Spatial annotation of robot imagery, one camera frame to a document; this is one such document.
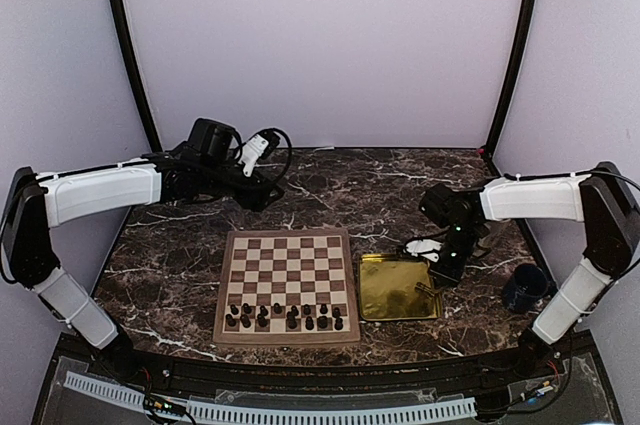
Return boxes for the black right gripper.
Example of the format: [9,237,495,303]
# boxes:
[428,224,483,293]

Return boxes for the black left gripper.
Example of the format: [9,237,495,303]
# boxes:
[200,155,284,212]

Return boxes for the wooden chess board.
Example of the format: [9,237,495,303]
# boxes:
[213,228,360,347]

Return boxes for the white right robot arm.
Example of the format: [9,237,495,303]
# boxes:
[403,161,639,379]

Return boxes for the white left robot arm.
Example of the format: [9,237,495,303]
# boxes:
[1,118,292,381]

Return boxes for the dark blue mug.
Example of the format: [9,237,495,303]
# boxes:
[501,264,549,314]

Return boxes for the gold metal tray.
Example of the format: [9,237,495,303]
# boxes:
[358,254,443,322]

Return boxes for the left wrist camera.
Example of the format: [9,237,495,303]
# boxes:
[238,129,280,177]

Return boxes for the white slotted cable duct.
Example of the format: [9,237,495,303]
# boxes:
[63,372,477,424]

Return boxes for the black front rail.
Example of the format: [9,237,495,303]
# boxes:
[161,359,489,393]

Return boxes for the right black frame post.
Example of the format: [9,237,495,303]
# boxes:
[481,0,536,163]

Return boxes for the black frame post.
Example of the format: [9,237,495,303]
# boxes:
[481,0,536,163]
[109,0,162,152]

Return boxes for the left black frame post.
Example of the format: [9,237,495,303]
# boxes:
[109,0,162,152]

